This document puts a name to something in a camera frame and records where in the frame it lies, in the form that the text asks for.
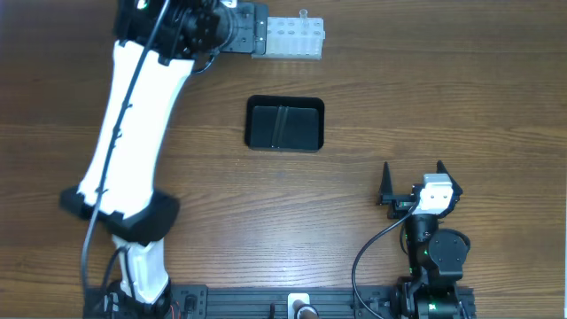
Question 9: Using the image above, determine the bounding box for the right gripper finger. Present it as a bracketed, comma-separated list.
[376, 160, 394, 206]
[436, 159, 464, 209]

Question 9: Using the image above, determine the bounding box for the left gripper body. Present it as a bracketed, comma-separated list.
[229, 2, 270, 54]

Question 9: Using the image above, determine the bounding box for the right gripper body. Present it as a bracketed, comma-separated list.
[381, 183, 423, 221]

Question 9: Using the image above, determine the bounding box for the white test tube rack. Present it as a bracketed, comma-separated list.
[251, 16, 327, 61]

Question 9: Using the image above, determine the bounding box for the black tray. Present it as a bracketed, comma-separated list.
[245, 94, 326, 154]

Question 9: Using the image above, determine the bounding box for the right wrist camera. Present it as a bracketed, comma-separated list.
[415, 173, 456, 216]

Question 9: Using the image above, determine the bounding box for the black cable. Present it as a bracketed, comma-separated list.
[80, 0, 173, 307]
[351, 198, 421, 319]

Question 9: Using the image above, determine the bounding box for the mounting rail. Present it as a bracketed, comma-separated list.
[82, 283, 478, 319]

